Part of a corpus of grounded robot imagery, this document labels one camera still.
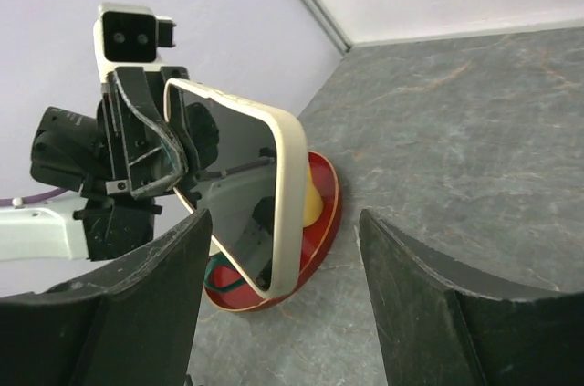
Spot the pink-case smartphone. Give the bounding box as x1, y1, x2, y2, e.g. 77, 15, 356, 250
162, 78, 308, 299

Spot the green mug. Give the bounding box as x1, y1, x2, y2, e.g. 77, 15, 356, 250
204, 253, 245, 293

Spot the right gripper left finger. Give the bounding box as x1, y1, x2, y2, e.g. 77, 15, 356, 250
1, 210, 212, 386

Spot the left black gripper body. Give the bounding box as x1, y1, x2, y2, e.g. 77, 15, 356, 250
100, 66, 190, 197

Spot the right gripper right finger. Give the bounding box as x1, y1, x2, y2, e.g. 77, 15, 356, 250
359, 209, 583, 385

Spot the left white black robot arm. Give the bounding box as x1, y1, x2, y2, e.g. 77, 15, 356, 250
1, 66, 219, 261

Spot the yellow cup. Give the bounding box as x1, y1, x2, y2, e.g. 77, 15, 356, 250
303, 164, 323, 228

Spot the red round tray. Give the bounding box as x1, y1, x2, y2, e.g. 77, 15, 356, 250
203, 151, 342, 313

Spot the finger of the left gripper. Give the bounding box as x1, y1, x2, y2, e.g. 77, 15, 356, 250
108, 67, 187, 198
168, 88, 219, 176

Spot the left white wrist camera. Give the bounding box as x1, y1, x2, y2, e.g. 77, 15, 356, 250
93, 2, 176, 83

